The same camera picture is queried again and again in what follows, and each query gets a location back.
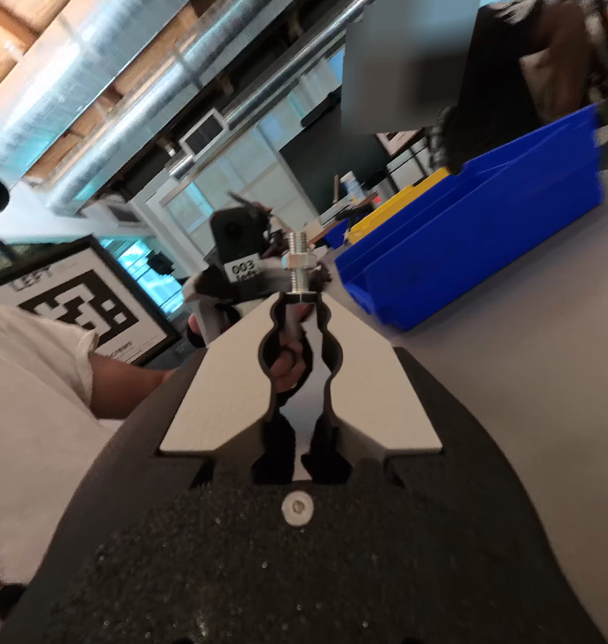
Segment yellow plastic bin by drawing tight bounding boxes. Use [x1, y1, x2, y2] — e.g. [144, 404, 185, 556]
[346, 167, 453, 246]

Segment white bottle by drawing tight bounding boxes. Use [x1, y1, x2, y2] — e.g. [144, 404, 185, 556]
[340, 171, 363, 208]

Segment black video bar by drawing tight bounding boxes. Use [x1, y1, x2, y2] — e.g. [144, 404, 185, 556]
[300, 93, 343, 129]

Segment person's left hand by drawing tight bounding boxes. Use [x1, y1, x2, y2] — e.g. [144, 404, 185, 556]
[271, 302, 313, 394]

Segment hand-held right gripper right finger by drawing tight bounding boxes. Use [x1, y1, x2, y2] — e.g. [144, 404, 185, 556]
[318, 293, 444, 453]

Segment large silver duct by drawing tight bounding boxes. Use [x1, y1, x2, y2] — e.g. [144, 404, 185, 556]
[0, 0, 249, 174]

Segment black wall screen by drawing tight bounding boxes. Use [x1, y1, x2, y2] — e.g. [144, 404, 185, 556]
[279, 88, 400, 212]

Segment silver pipe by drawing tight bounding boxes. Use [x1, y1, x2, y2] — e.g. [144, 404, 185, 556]
[168, 0, 377, 179]

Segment person's white shirt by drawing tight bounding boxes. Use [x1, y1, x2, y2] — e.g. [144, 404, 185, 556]
[0, 299, 126, 589]

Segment silver bolt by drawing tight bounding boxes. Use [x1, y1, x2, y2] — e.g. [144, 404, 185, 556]
[282, 231, 316, 304]

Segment white air vent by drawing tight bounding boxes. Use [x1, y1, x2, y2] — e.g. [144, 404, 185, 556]
[178, 108, 230, 161]

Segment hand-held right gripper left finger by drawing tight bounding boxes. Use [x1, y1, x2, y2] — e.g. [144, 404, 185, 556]
[159, 293, 285, 453]

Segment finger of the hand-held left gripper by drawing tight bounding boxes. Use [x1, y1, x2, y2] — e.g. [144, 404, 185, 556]
[258, 267, 290, 302]

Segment person's left forearm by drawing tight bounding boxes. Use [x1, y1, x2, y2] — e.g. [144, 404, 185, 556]
[90, 352, 179, 421]

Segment small blue plastic bin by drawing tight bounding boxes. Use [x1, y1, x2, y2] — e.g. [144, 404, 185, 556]
[324, 219, 351, 251]

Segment framed marker poster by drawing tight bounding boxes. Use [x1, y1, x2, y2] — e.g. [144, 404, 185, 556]
[0, 235, 182, 366]

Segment grey desk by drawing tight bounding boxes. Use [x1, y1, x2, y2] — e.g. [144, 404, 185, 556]
[279, 121, 608, 644]

